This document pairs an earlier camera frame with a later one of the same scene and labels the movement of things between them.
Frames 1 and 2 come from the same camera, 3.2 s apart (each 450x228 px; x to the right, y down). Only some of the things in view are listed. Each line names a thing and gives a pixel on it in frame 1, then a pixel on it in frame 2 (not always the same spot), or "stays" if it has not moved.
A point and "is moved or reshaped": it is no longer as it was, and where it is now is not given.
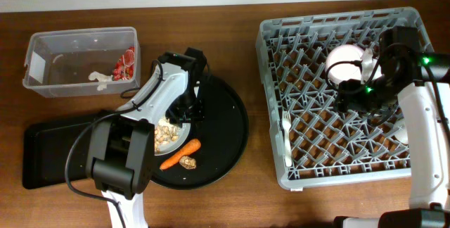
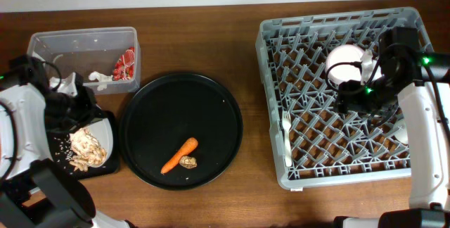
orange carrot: [193, 146] stays
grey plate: [155, 111] is moved or reshaped
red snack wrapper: [124, 67] stays
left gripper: [178, 118] to [92, 112]
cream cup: [399, 131] stays
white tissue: [103, 79] stays
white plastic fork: [286, 122] stays
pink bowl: [343, 62] stays
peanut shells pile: [165, 133] to [88, 152]
